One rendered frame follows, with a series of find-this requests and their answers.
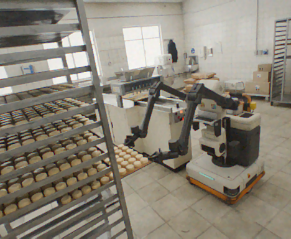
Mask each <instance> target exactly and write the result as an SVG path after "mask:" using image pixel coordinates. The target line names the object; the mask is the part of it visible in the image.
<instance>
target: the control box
mask: <svg viewBox="0 0 291 239"><path fill-rule="evenodd" d="M186 108H187V107H184V108H182V109H178V110H176V111H173V113H172V119H173V123H174V124H175V123H178V122H180V121H182V120H184V114H185V113H186V111H185V109H186ZM181 111H182V113H181ZM176 112H177V115H176ZM178 116H179V117H180V118H179V119H178ZM180 119H181V120H180Z"/></svg>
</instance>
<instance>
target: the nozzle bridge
mask: <svg viewBox="0 0 291 239"><path fill-rule="evenodd" d="M148 81H149V82H151V86H149V84H148ZM155 81H158V82H163V80H162V75H152V76H151V77H146V78H142V79H139V80H133V81H130V82H114V83H110V84H111V91H112V94H114V95H116V102H117V105H118V107H120V108H122V107H124V105H123V101H122V96H124V95H127V94H130V93H135V92H138V91H141V90H146V89H149V88H151V87H152V85H153V84H154V82H155ZM144 82H145V85H144V88H143V83H144ZM146 82H147V87H146ZM137 83H138V87H137V90H136V86H137ZM133 84H134V85H133ZM139 84H141V89H139ZM132 87H133V90H132Z"/></svg>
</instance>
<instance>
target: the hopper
mask: <svg viewBox="0 0 291 239"><path fill-rule="evenodd" d="M142 68H143V69H142ZM138 69H139V70H138ZM154 69H155V67H141V68H136V69H130V70H125V71H122V72H115V73H114V74H115V75H116V76H117V77H118V78H119V80H120V82H130V81H133V80H139V79H142V78H146V77H151V76H152V74H153V73H154Z"/></svg>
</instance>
